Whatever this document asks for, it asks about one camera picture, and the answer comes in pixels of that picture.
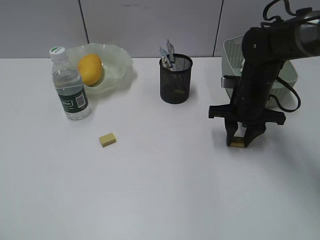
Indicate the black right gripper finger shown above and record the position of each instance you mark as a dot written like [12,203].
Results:
[252,132]
[231,128]

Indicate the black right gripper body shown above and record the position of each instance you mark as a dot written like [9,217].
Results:
[249,110]

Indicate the yellow eraser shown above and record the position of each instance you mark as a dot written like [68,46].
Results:
[107,139]
[237,142]
[178,91]

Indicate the grey grip pen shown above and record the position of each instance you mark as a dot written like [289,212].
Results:
[171,51]

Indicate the blue grip pen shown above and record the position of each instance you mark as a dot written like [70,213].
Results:
[164,53]

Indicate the yellow mango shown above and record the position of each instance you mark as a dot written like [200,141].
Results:
[90,68]

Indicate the clear water bottle green label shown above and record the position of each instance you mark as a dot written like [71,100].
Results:
[68,84]

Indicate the white waste paper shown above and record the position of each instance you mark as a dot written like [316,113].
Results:
[242,65]

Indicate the beige grip pen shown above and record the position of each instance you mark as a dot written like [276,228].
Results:
[164,62]

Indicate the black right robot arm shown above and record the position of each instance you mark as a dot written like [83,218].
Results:
[265,50]

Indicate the green plastic woven basket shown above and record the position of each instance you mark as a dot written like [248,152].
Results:
[231,64]

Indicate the black mesh pen holder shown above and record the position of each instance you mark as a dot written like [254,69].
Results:
[179,79]

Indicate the yellow eraser behind bottle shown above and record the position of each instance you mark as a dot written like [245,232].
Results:
[107,139]

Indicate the green wavy glass plate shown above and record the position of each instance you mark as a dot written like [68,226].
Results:
[115,63]

